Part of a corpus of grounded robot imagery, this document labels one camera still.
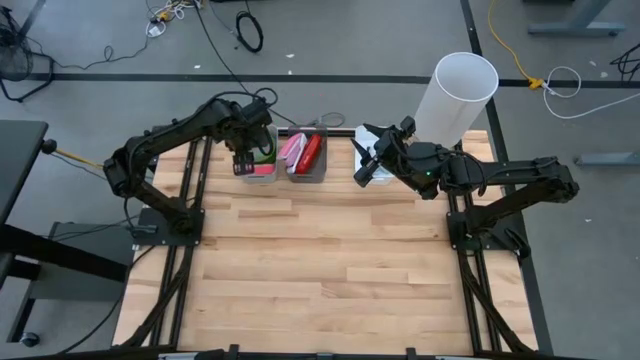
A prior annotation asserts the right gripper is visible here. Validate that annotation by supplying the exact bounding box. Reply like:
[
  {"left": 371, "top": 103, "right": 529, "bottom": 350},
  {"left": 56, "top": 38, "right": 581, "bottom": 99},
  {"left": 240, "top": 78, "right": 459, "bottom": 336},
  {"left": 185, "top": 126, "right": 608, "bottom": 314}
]
[{"left": 349, "top": 123, "right": 419, "bottom": 189}]

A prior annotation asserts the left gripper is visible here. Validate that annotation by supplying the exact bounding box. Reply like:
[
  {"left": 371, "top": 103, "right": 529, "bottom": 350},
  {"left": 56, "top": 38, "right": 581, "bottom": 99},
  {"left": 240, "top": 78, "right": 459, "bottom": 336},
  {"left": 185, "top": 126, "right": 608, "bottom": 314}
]
[{"left": 224, "top": 117, "right": 276, "bottom": 176}]

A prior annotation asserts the pink and white stapler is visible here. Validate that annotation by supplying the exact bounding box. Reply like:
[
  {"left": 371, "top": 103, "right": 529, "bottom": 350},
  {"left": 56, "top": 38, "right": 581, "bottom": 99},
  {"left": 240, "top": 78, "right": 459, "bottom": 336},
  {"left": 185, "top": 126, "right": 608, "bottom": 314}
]
[{"left": 277, "top": 132, "right": 309, "bottom": 175}]

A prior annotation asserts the red stapler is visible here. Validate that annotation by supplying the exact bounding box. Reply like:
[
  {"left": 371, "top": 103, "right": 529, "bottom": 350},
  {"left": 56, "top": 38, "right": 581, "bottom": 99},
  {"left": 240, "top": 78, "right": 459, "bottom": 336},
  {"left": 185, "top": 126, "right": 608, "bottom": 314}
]
[{"left": 295, "top": 133, "right": 324, "bottom": 175}]

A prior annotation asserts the white plastic bin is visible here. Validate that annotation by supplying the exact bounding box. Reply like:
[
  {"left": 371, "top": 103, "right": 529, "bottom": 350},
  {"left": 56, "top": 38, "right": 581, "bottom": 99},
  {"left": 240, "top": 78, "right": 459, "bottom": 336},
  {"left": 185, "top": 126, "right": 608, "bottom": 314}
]
[{"left": 353, "top": 124, "right": 397, "bottom": 186}]

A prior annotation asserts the beige plastic bin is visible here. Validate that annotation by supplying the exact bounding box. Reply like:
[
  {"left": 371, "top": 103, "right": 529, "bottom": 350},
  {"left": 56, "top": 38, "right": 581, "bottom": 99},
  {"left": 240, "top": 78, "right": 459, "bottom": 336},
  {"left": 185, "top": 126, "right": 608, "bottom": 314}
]
[{"left": 242, "top": 124, "right": 279, "bottom": 185}]

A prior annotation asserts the grey translucent plastic bin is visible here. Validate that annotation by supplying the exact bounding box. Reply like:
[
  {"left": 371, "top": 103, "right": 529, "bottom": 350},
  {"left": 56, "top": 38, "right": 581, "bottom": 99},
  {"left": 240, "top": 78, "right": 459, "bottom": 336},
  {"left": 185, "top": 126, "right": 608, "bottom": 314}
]
[{"left": 286, "top": 124, "right": 329, "bottom": 184}]

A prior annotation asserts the white cylindrical lamp shade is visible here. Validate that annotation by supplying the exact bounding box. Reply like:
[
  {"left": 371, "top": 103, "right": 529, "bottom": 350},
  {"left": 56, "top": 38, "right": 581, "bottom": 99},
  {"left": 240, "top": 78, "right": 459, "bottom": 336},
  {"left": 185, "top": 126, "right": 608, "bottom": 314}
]
[{"left": 413, "top": 51, "right": 500, "bottom": 149}]

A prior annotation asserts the black desk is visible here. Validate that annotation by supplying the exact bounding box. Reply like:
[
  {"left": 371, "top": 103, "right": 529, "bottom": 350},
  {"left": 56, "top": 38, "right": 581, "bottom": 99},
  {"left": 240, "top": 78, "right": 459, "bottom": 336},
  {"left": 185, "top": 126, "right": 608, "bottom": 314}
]
[{"left": 0, "top": 119, "right": 129, "bottom": 346}]

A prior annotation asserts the grey desk foot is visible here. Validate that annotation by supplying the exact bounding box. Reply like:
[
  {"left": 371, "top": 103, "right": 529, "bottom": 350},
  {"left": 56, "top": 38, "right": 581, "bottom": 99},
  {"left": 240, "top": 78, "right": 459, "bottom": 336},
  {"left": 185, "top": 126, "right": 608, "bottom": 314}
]
[
  {"left": 527, "top": 0, "right": 626, "bottom": 37},
  {"left": 574, "top": 152, "right": 640, "bottom": 167}
]

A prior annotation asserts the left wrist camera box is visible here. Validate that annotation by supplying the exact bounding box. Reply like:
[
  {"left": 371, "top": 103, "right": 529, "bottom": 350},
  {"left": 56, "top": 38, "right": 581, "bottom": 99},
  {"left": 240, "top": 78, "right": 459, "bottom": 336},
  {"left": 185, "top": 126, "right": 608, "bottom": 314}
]
[{"left": 240, "top": 97, "right": 275, "bottom": 126}]

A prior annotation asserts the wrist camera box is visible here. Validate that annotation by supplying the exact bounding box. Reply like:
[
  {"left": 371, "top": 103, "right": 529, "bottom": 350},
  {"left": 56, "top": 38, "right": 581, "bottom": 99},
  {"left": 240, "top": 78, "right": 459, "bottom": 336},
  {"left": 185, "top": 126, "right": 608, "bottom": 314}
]
[
  {"left": 240, "top": 97, "right": 275, "bottom": 126},
  {"left": 398, "top": 115, "right": 418, "bottom": 140}
]

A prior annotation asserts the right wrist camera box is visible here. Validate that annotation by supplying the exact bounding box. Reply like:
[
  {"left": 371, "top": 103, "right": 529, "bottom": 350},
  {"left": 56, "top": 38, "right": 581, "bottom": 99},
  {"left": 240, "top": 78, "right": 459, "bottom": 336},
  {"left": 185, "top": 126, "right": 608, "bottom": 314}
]
[{"left": 398, "top": 115, "right": 418, "bottom": 140}]

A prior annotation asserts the black coiled floor cable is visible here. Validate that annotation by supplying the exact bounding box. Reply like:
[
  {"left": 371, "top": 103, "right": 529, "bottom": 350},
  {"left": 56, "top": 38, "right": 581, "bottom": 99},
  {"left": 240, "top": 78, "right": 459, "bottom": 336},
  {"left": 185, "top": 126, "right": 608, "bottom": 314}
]
[{"left": 235, "top": 10, "right": 265, "bottom": 54}]

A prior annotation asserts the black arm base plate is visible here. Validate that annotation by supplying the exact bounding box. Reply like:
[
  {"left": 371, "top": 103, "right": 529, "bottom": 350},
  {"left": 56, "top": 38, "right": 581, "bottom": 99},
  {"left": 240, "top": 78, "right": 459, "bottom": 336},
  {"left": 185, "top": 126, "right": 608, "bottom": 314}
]
[
  {"left": 446, "top": 209, "right": 526, "bottom": 251},
  {"left": 132, "top": 207, "right": 206, "bottom": 247}
]

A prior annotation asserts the yellow extension cord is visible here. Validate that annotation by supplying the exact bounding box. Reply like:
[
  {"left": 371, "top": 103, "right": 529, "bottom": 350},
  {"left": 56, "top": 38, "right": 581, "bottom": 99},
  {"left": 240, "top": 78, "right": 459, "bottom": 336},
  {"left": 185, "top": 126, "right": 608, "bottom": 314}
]
[{"left": 487, "top": 0, "right": 545, "bottom": 91}]

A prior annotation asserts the white floor cable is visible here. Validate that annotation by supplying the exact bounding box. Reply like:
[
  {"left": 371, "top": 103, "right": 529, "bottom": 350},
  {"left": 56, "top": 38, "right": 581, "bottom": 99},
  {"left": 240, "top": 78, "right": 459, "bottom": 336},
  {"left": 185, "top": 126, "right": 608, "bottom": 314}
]
[{"left": 542, "top": 65, "right": 640, "bottom": 120}]

